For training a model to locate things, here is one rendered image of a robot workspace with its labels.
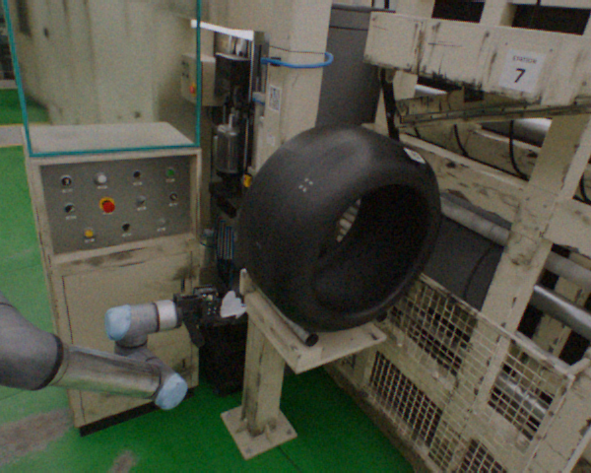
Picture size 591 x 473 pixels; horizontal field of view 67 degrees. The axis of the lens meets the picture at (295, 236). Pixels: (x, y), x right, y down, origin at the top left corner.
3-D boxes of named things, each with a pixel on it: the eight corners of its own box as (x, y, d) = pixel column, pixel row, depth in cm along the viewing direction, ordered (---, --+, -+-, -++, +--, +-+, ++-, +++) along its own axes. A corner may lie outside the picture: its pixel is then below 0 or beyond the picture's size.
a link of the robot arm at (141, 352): (131, 397, 105) (134, 359, 101) (105, 371, 111) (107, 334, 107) (160, 382, 111) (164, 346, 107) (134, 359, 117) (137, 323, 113)
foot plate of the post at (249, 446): (220, 415, 214) (221, 409, 212) (269, 395, 228) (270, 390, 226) (245, 460, 195) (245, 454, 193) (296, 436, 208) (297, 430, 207)
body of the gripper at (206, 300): (226, 299, 114) (180, 305, 107) (221, 326, 117) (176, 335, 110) (214, 283, 119) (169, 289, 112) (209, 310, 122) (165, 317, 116)
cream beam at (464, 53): (361, 62, 141) (368, 11, 134) (416, 65, 154) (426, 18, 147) (538, 107, 97) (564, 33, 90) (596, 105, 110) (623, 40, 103)
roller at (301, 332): (253, 275, 156) (264, 275, 158) (250, 287, 157) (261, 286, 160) (308, 336, 130) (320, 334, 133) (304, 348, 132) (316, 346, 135)
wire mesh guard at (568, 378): (329, 360, 213) (355, 230, 181) (332, 359, 213) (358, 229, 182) (489, 535, 147) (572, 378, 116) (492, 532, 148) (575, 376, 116)
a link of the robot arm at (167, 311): (159, 339, 108) (149, 319, 114) (176, 335, 110) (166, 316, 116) (162, 312, 105) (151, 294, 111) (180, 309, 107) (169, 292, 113)
